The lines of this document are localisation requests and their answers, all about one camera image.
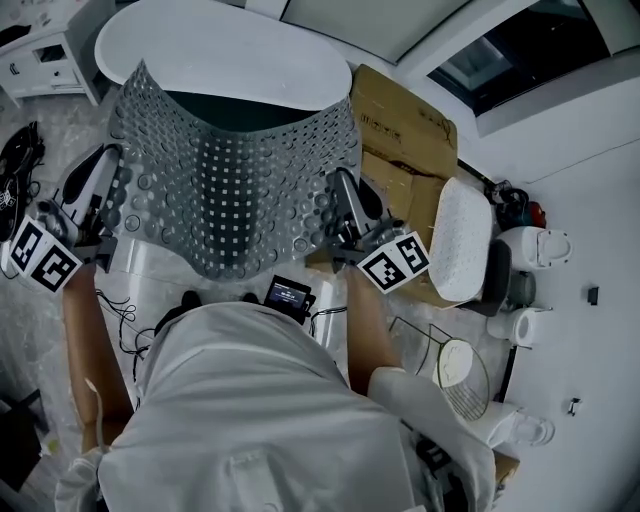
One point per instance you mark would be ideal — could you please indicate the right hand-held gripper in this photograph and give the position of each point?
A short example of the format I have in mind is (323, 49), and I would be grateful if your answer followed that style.
(395, 262)

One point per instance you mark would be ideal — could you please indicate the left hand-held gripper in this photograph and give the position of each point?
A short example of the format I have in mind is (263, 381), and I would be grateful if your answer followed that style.
(42, 255)

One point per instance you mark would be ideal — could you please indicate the grey perforated rubber mat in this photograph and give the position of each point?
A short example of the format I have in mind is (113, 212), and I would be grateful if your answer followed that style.
(225, 190)

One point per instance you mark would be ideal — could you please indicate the person's left forearm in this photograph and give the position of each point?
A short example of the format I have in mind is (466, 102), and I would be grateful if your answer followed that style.
(95, 360)

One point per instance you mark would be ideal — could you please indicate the person's right forearm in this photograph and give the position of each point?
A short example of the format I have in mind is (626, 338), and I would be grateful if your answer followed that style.
(370, 330)

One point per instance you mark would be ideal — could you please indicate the white bathtub with dark interior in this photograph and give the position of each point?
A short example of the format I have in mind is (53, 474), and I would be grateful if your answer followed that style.
(225, 55)

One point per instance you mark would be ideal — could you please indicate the brown cardboard box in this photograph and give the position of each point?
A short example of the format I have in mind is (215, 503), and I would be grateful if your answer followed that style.
(400, 115)
(400, 190)

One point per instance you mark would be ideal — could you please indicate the black device with screen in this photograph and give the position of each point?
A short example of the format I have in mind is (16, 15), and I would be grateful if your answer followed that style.
(287, 295)

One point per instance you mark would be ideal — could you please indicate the white cabinet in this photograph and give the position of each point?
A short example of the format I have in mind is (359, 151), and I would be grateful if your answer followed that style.
(45, 60)

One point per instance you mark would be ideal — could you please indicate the person's right black shoe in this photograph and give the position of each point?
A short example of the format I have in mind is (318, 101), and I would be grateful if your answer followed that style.
(251, 298)

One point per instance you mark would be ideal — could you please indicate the person's black shoe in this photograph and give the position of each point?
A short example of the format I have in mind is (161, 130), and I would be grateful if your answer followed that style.
(251, 298)
(191, 301)

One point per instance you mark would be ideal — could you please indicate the person's left black shoe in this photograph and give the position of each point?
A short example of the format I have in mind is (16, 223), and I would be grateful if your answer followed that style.
(191, 301)

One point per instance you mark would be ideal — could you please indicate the person's black trousers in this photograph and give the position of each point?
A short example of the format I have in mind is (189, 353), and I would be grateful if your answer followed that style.
(169, 320)

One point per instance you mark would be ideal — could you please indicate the red and teal power tool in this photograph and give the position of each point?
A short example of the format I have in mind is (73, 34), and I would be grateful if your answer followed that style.
(520, 205)

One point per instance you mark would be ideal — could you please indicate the white roller blind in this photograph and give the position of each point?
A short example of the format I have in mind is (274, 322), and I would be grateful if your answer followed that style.
(370, 25)

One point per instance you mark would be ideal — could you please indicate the grey waste bin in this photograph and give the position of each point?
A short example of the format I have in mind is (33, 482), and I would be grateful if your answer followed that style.
(522, 289)

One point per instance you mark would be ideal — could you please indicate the dark window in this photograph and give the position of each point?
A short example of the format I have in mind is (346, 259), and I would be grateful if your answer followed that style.
(540, 45)

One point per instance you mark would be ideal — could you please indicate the person's white shirt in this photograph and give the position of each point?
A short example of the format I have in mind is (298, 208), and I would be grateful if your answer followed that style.
(260, 415)

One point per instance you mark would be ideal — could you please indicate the black box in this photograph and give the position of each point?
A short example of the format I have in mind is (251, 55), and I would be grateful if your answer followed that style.
(20, 440)

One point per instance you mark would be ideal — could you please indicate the black wall holder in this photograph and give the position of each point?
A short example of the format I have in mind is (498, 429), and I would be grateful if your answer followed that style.
(574, 406)
(593, 295)

